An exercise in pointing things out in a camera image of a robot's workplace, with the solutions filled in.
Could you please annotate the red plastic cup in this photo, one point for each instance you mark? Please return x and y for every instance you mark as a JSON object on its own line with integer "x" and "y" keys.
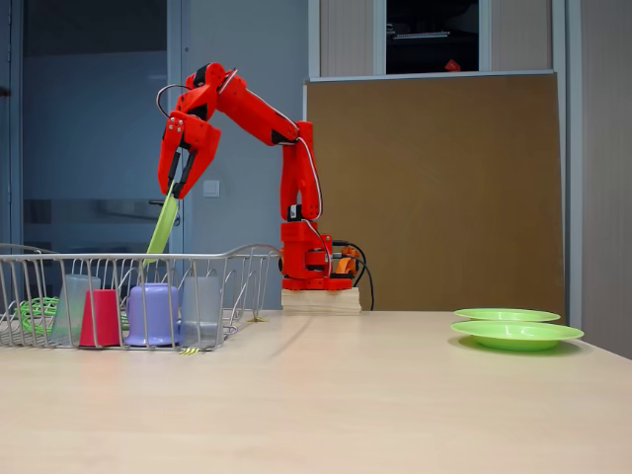
{"x": 101, "y": 318}

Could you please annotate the white light switch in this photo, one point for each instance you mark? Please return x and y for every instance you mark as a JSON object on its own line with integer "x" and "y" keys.
{"x": 212, "y": 188}

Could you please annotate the yellow black striped tape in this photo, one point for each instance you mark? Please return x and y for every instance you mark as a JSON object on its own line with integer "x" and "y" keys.
{"x": 188, "y": 351}

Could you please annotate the blue grey glass door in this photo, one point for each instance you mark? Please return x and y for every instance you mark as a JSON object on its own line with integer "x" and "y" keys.
{"x": 74, "y": 99}

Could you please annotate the green plastic plate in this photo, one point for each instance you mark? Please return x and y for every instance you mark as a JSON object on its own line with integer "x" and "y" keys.
{"x": 516, "y": 332}
{"x": 508, "y": 314}
{"x": 165, "y": 222}

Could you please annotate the grey translucent plastic cup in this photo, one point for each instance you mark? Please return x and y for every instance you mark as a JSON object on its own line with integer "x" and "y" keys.
{"x": 69, "y": 306}
{"x": 200, "y": 311}

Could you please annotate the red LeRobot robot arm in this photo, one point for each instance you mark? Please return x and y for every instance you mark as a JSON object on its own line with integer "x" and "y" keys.
{"x": 296, "y": 173}

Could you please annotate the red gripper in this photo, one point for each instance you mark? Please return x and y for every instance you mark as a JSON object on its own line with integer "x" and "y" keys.
{"x": 203, "y": 139}

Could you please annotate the yellow green tape strip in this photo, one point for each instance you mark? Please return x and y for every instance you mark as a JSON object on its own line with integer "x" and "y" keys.
{"x": 257, "y": 320}

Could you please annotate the white notebook on shelf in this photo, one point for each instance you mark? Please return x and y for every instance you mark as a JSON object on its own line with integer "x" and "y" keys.
{"x": 419, "y": 34}

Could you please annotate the small red item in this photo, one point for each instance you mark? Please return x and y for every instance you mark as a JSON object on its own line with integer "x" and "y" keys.
{"x": 452, "y": 65}

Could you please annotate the brown pin board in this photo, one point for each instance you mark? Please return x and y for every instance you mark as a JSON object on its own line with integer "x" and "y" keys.
{"x": 494, "y": 148}

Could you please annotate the purple plastic mug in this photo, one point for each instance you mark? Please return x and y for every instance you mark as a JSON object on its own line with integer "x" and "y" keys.
{"x": 153, "y": 313}

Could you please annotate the wooden base block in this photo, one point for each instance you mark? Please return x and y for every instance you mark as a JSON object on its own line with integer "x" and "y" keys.
{"x": 316, "y": 302}

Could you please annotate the orange table clamp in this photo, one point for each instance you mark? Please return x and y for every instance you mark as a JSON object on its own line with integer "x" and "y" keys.
{"x": 281, "y": 264}

